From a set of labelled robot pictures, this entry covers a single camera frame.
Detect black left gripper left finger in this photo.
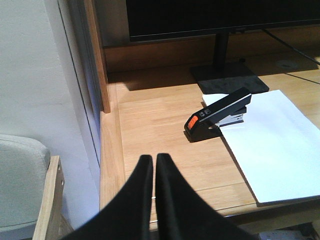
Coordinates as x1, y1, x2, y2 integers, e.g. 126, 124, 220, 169
64, 155, 153, 240

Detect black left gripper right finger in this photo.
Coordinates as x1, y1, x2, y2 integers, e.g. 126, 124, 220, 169
155, 153, 253, 240

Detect black stapler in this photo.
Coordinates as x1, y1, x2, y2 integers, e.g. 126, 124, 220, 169
184, 87, 252, 143

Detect white paper stack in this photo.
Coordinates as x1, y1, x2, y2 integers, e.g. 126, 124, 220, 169
201, 89, 320, 208

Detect white power strip under desk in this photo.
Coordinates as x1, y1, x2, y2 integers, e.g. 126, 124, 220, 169
258, 230, 314, 240

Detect wooden desk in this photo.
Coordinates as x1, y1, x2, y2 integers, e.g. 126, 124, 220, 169
84, 0, 320, 233

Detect wooden armchair white cushion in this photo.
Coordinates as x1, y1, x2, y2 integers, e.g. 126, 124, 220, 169
0, 134, 66, 240

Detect black computer monitor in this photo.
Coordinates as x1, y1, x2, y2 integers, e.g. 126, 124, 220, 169
126, 0, 320, 94

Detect black monitor cable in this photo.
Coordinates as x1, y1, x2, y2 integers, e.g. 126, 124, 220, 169
261, 28, 320, 66

